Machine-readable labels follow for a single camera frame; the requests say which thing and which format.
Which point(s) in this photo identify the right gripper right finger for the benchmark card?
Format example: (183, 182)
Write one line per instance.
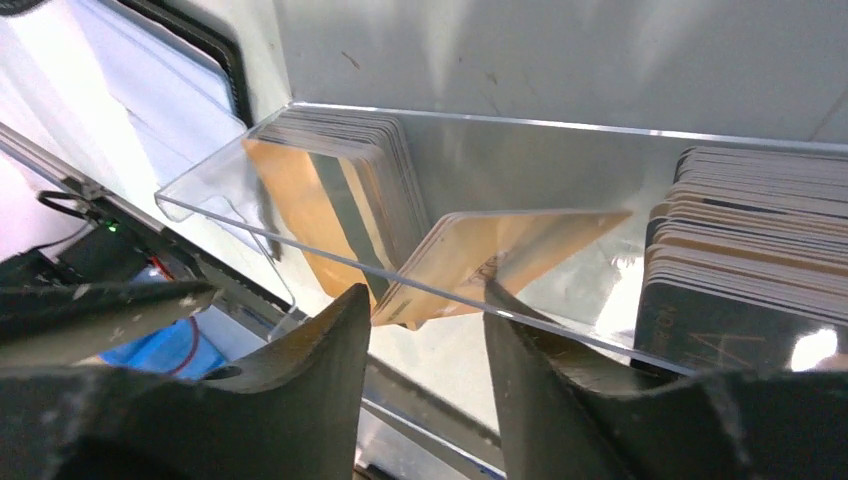
(565, 411)

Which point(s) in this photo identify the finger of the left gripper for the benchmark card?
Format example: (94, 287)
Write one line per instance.
(61, 325)

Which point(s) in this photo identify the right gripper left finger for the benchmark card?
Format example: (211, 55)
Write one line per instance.
(288, 410)

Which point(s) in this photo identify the orange credit card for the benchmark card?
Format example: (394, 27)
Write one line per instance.
(343, 185)
(447, 273)

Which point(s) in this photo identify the clear plastic card tray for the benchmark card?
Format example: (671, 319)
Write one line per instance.
(478, 163)

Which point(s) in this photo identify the black card holder wallet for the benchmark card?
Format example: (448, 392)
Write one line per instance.
(114, 93)

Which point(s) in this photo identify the black credit card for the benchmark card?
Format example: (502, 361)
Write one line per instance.
(745, 263)

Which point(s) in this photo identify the blue storage bin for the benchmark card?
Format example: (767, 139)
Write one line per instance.
(180, 350)

